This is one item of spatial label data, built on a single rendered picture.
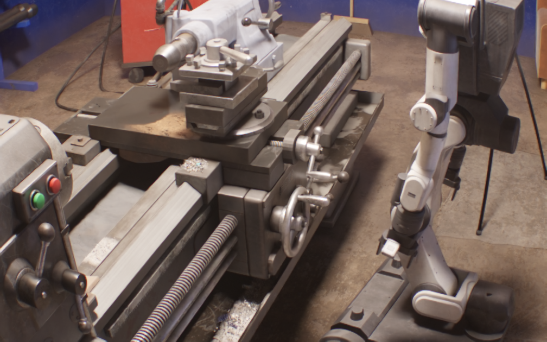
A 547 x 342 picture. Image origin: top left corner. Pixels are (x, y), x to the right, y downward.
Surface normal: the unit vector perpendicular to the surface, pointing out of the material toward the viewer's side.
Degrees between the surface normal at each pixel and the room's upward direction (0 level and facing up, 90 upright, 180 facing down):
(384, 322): 0
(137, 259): 36
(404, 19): 90
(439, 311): 90
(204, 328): 0
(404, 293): 0
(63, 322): 90
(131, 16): 90
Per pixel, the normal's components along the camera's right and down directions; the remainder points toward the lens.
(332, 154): -0.01, -0.89
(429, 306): -0.50, 0.40
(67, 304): 0.95, 0.14
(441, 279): 0.62, -0.46
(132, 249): 0.54, -0.64
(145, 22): 0.02, 0.46
